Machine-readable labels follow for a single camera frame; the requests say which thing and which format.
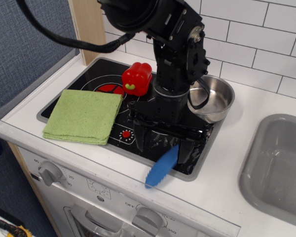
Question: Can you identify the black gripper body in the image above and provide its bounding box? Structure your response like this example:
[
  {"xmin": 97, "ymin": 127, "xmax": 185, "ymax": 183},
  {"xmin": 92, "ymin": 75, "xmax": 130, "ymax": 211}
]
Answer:
[{"xmin": 128, "ymin": 97, "xmax": 211, "ymax": 145}]

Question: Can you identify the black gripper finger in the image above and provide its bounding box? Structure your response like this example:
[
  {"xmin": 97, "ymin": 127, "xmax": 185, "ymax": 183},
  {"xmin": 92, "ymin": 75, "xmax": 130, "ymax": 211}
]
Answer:
[
  {"xmin": 178, "ymin": 138, "xmax": 200, "ymax": 164},
  {"xmin": 133, "ymin": 123, "xmax": 151, "ymax": 152}
]

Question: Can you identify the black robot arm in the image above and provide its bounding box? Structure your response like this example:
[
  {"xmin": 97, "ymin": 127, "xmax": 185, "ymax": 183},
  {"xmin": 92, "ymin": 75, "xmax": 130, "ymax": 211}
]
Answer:
[{"xmin": 100, "ymin": 0, "xmax": 210, "ymax": 164}]

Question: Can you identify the red toy bell pepper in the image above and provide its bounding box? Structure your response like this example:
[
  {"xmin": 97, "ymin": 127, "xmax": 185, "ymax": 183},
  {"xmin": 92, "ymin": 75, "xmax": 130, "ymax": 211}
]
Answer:
[{"xmin": 121, "ymin": 62, "xmax": 152, "ymax": 97}]

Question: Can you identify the green folded cloth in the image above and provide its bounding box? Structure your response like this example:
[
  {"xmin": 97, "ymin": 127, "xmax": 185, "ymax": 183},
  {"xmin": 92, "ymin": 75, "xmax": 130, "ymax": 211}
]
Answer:
[{"xmin": 43, "ymin": 89, "xmax": 122, "ymax": 145}]

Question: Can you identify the black toy stovetop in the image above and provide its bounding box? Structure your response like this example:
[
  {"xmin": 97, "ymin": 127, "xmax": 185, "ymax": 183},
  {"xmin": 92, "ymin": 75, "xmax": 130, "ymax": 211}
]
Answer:
[{"xmin": 37, "ymin": 57, "xmax": 225, "ymax": 182}]

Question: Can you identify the grey right oven knob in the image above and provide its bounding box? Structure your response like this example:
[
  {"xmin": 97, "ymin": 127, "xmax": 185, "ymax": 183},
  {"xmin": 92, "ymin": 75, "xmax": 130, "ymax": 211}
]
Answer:
[{"xmin": 132, "ymin": 207, "xmax": 164, "ymax": 237}]

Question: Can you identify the grey oven knob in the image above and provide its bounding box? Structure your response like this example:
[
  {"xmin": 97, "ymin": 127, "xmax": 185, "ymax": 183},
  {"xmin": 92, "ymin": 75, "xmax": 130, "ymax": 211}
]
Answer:
[
  {"xmin": 38, "ymin": 161, "xmax": 63, "ymax": 186},
  {"xmin": 132, "ymin": 207, "xmax": 164, "ymax": 237}
]

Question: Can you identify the grey toy sink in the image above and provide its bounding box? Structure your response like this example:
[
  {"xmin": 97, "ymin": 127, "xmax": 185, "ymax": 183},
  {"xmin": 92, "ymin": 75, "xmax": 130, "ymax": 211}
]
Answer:
[{"xmin": 239, "ymin": 114, "xmax": 296, "ymax": 226}]

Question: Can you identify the white toy oven front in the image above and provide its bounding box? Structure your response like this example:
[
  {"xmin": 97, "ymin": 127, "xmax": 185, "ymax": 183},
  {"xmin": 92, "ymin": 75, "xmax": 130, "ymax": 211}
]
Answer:
[{"xmin": 19, "ymin": 149, "xmax": 240, "ymax": 237}]

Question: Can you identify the grey left oven knob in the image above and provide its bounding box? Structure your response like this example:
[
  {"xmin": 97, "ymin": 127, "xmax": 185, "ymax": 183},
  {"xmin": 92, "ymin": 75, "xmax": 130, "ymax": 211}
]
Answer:
[{"xmin": 38, "ymin": 161, "xmax": 63, "ymax": 186}]

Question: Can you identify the yellow object bottom left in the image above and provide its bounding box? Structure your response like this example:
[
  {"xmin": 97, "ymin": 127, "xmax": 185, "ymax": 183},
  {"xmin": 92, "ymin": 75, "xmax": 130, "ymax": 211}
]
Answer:
[{"xmin": 7, "ymin": 226, "xmax": 33, "ymax": 237}]

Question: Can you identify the silver pot with handle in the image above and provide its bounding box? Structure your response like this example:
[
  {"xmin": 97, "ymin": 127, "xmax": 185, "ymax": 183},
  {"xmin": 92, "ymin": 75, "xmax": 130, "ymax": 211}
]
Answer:
[{"xmin": 187, "ymin": 75, "xmax": 235, "ymax": 123}]

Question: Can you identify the black sleeved cable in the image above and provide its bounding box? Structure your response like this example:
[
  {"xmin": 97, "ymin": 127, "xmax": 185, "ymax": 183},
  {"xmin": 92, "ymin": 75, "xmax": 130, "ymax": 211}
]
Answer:
[{"xmin": 15, "ymin": 0, "xmax": 136, "ymax": 53}]

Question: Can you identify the light wooden side post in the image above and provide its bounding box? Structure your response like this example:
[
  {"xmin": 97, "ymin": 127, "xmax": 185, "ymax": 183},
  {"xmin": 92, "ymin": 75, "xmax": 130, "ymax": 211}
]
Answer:
[{"xmin": 68, "ymin": 0, "xmax": 107, "ymax": 67}]

